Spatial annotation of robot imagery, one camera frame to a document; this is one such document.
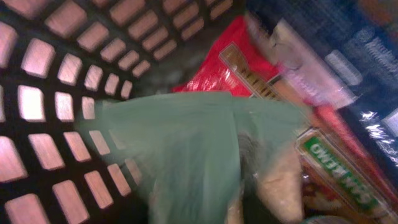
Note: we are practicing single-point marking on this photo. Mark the mint green packet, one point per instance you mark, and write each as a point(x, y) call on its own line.
point(197, 152)

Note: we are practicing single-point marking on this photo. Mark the beige food pouch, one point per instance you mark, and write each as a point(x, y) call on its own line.
point(270, 186)

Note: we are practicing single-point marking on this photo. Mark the grey plastic basket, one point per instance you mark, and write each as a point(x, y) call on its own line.
point(59, 58)

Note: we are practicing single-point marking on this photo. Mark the blue pasta box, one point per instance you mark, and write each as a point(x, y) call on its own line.
point(361, 55)

